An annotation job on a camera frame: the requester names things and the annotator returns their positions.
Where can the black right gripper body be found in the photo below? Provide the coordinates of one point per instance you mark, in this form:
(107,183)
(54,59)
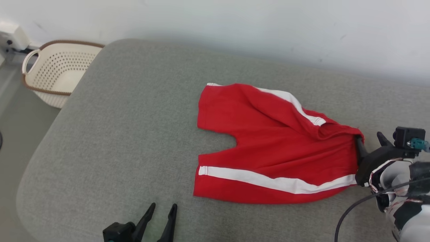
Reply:
(379,164)

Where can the red shorts with white stripes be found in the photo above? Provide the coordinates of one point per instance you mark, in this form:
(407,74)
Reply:
(268,144)

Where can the cream perforated laundry basket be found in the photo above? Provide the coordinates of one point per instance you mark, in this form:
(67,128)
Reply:
(57,72)

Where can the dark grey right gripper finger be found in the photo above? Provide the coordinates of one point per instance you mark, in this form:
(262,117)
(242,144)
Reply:
(360,149)
(383,139)

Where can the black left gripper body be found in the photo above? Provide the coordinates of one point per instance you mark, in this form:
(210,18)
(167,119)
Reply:
(119,232)

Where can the white wall socket box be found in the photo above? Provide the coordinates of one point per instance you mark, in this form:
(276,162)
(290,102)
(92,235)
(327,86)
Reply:
(11,37)

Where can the grey fabric sofa cushion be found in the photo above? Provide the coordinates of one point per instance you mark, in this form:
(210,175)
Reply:
(134,134)

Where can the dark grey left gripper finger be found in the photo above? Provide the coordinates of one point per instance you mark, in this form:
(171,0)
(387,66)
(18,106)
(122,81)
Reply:
(145,218)
(168,223)

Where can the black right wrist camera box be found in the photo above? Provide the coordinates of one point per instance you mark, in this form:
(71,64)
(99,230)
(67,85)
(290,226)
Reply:
(408,137)

